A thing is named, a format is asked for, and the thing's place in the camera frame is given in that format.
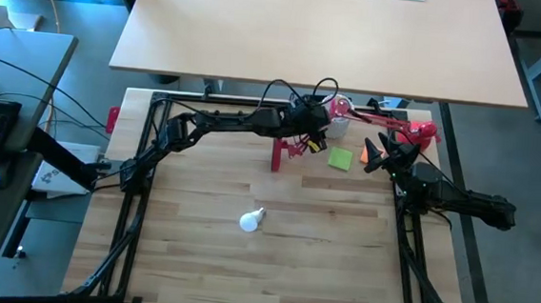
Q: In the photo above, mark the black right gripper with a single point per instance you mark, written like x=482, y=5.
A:
x=404, y=157

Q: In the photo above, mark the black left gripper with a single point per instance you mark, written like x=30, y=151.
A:
x=311, y=118

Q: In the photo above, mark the red desk lamp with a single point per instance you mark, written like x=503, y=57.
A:
x=276, y=156

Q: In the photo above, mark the white lightbulb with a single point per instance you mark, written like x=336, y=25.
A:
x=248, y=221

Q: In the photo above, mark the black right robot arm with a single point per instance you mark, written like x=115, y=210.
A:
x=463, y=198

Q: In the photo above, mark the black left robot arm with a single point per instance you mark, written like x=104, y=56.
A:
x=234, y=119

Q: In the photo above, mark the orange sticky note pad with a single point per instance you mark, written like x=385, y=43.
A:
x=363, y=155

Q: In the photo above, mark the white textured cup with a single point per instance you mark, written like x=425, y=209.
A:
x=340, y=128

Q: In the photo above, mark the green sticky note pad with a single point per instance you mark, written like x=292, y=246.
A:
x=340, y=158

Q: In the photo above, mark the large light wooden desk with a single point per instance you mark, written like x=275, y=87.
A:
x=307, y=30

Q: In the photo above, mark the black and red chair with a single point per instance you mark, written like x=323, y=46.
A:
x=508, y=13

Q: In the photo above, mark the red table clamp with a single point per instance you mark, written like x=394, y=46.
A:
x=113, y=119

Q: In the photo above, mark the white printed box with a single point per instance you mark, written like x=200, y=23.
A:
x=77, y=150

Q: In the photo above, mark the grey side desk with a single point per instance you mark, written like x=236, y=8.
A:
x=14, y=66

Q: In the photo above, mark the black aluminium table frame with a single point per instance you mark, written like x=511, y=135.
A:
x=159, y=98

